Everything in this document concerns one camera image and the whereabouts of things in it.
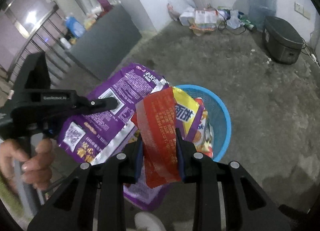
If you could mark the metal railing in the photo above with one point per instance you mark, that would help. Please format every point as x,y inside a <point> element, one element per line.
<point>47,12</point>

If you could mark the yellow purple snack packet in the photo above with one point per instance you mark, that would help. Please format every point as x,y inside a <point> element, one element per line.
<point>187,118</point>

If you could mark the blue water jug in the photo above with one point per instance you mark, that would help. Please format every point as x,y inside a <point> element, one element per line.
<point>261,3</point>

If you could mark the purple snack bag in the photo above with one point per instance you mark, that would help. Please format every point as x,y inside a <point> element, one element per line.
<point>105,121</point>

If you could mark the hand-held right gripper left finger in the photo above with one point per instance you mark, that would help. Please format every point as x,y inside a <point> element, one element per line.
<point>138,163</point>

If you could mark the grey cabinet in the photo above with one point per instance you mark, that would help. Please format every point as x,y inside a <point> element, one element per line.
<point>105,43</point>

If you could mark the purple box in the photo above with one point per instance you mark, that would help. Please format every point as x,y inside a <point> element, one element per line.
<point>103,3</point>

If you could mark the black rice cooker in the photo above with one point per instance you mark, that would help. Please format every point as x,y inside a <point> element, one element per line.
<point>280,41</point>

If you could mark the pile of paper packets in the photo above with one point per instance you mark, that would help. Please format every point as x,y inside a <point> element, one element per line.
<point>205,18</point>

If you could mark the red wrapper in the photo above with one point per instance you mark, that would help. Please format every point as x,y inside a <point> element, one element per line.
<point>157,131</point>

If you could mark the small white bottle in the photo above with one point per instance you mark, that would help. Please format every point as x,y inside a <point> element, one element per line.
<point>65,43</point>

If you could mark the blue detergent bottle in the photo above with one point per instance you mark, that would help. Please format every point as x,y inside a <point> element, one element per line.
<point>75,27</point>

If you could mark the person's left hand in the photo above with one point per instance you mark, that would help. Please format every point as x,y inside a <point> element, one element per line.
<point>37,166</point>

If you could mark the blue plastic waste basket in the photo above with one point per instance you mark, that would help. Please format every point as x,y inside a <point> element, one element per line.
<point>220,126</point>

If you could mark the wall socket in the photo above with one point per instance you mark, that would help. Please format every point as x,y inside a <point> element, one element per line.
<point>301,9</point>

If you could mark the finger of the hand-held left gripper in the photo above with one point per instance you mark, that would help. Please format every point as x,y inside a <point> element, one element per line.
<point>45,66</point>
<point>105,102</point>

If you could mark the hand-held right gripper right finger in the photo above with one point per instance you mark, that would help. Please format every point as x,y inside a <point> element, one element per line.
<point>181,166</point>

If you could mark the white plastic bag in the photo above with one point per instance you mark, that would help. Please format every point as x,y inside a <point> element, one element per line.
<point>180,3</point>

